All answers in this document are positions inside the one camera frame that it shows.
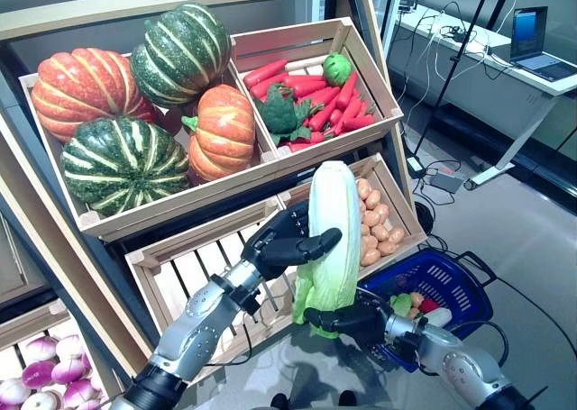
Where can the wide wooden produce crate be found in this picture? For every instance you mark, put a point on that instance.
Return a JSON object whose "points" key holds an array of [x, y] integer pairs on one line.
{"points": [[180, 203]]}

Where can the toy napa cabbage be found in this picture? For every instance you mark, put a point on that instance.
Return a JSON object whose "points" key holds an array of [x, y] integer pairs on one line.
{"points": [[333, 203], [400, 306], [439, 316]]}

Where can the green striped pumpkin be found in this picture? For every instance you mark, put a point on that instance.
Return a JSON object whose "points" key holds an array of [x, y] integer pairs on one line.
{"points": [[121, 166], [180, 54]]}

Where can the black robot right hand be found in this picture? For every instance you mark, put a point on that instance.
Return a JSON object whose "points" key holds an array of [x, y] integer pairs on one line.
{"points": [[360, 322]]}

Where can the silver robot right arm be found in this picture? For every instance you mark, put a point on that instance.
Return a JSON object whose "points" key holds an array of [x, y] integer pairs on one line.
{"points": [[460, 365]]}

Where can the grey flat box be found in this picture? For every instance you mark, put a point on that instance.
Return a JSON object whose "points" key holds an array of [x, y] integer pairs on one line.
{"points": [[446, 181]]}

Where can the purple white toy onion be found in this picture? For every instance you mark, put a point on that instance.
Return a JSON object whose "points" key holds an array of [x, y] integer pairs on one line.
{"points": [[38, 374], [41, 348], [78, 393], [68, 370], [69, 347]]}

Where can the wooden onion crate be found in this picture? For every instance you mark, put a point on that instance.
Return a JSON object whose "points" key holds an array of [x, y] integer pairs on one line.
{"points": [[31, 322]]}

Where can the red toy bell pepper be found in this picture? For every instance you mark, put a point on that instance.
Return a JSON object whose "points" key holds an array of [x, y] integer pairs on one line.
{"points": [[430, 306]]}

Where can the dark green toy broccoli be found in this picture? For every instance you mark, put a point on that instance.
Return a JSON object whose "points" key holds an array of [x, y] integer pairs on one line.
{"points": [[281, 112]]}

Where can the light green toy lettuce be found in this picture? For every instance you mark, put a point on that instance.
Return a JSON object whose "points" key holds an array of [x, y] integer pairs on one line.
{"points": [[337, 67]]}

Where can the black round base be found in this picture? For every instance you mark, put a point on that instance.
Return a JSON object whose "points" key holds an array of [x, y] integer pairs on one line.
{"points": [[426, 216]]}

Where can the black tripod pole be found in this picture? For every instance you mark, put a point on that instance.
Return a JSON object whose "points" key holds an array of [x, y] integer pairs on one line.
{"points": [[453, 66]]}

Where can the small orange pumpkin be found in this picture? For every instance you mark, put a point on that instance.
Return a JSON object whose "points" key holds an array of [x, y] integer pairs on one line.
{"points": [[221, 135]]}

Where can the blue plastic shopping basket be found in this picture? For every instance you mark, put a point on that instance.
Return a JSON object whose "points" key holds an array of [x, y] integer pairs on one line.
{"points": [[469, 311]]}

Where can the open grey laptop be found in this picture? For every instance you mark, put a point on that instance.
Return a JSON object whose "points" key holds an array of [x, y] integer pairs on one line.
{"points": [[527, 31]]}

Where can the white desk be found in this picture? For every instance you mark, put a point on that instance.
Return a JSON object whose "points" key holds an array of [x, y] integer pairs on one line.
{"points": [[505, 108]]}

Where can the wooden display shelf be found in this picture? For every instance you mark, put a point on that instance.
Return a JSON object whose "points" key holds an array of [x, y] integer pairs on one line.
{"points": [[180, 0]]}

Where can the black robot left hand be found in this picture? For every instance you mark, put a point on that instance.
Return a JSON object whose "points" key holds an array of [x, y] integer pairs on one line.
{"points": [[279, 248]]}

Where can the wooden slatted crate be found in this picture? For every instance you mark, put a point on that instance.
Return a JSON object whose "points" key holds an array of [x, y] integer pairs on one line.
{"points": [[203, 275], [376, 90], [401, 207]]}

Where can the red toy carrot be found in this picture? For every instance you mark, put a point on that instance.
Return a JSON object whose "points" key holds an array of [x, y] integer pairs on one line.
{"points": [[352, 109], [311, 90], [355, 124], [317, 137], [320, 97], [346, 91], [265, 74], [299, 147], [323, 115], [304, 81], [269, 85]]}

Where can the large orange striped pumpkin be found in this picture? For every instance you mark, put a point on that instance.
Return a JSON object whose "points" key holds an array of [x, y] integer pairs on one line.
{"points": [[81, 90]]}

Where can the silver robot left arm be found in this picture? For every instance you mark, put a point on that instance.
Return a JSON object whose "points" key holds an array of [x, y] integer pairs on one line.
{"points": [[194, 333]]}

